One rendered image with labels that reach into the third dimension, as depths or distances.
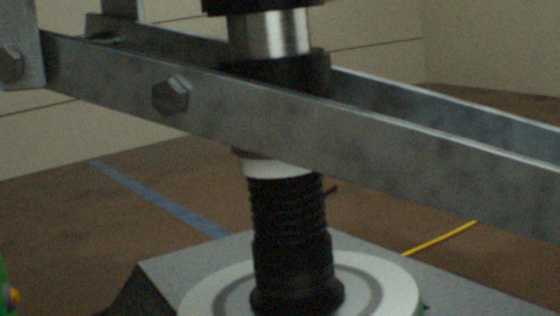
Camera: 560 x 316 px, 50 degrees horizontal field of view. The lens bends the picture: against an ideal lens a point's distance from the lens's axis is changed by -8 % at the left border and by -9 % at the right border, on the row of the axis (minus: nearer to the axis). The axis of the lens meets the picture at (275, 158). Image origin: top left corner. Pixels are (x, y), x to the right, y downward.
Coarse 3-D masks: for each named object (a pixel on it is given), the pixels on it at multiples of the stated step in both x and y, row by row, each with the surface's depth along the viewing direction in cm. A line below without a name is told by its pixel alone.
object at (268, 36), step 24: (240, 24) 47; (264, 24) 46; (288, 24) 47; (240, 48) 47; (264, 48) 47; (288, 48) 47; (312, 48) 51; (240, 72) 46; (264, 72) 46; (288, 72) 46; (312, 72) 47
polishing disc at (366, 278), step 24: (240, 264) 64; (336, 264) 61; (360, 264) 60; (384, 264) 60; (216, 288) 59; (240, 288) 58; (360, 288) 55; (384, 288) 55; (408, 288) 54; (192, 312) 54; (216, 312) 54; (240, 312) 54; (336, 312) 52; (360, 312) 51; (384, 312) 51; (408, 312) 50
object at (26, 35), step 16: (0, 0) 49; (16, 0) 48; (32, 0) 49; (112, 0) 63; (128, 0) 62; (0, 16) 50; (16, 16) 49; (32, 16) 49; (128, 16) 63; (144, 16) 63; (0, 32) 50; (16, 32) 49; (32, 32) 49; (16, 48) 50; (32, 48) 49; (32, 64) 50; (16, 80) 51; (32, 80) 50
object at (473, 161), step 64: (0, 64) 49; (64, 64) 51; (128, 64) 48; (192, 64) 59; (192, 128) 47; (256, 128) 45; (320, 128) 43; (384, 128) 41; (448, 128) 51; (512, 128) 48; (384, 192) 43; (448, 192) 41; (512, 192) 39
